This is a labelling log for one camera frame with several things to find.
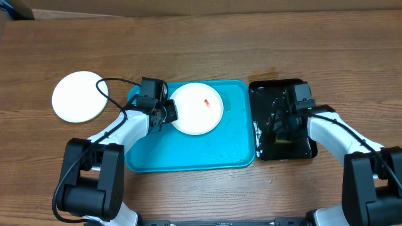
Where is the black water tray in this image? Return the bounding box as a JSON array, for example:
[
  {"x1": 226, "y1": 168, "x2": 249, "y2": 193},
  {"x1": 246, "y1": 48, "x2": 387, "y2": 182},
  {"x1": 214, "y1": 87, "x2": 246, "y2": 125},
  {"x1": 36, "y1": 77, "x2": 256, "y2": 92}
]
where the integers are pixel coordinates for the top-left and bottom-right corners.
[{"x1": 249, "y1": 78, "x2": 318, "y2": 161}]

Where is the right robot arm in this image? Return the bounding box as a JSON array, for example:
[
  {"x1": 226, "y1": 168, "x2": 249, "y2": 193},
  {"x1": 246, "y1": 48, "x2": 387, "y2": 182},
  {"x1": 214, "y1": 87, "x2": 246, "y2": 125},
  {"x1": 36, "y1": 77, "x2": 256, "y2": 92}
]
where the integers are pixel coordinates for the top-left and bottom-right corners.
[{"x1": 271, "y1": 105, "x2": 401, "y2": 225}]

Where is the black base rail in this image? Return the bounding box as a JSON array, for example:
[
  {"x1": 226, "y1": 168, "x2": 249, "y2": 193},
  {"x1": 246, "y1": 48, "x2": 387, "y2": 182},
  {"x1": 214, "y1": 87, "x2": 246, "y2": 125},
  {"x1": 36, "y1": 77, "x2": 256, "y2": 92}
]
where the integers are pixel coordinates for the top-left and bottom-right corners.
[{"x1": 138, "y1": 217, "x2": 315, "y2": 226}]

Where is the green yellow sponge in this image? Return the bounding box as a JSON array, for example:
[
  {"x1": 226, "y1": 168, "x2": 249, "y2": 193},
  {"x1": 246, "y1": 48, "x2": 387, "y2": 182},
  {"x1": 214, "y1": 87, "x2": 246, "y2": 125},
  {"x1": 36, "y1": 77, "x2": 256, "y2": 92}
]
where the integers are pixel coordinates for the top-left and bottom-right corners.
[{"x1": 275, "y1": 132, "x2": 292, "y2": 144}]

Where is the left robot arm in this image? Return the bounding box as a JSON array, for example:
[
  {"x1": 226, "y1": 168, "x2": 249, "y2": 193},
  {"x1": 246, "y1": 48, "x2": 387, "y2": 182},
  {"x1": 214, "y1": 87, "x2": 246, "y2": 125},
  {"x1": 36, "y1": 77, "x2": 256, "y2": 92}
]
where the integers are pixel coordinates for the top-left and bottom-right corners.
[{"x1": 52, "y1": 95, "x2": 178, "y2": 225}]

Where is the white plate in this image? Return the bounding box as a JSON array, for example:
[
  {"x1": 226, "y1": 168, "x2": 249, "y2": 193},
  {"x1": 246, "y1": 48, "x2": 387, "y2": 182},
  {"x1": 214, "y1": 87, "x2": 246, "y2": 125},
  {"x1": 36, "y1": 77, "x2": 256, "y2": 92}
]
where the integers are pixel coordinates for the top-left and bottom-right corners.
[
  {"x1": 170, "y1": 82, "x2": 224, "y2": 135},
  {"x1": 52, "y1": 71, "x2": 109, "y2": 123}
]

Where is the dark object top left corner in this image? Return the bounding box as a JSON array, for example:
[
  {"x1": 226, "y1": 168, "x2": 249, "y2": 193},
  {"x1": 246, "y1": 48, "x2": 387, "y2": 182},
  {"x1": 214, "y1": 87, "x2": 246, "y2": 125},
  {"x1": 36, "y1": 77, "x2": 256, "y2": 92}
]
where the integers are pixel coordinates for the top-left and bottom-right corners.
[{"x1": 1, "y1": 0, "x2": 35, "y2": 21}]

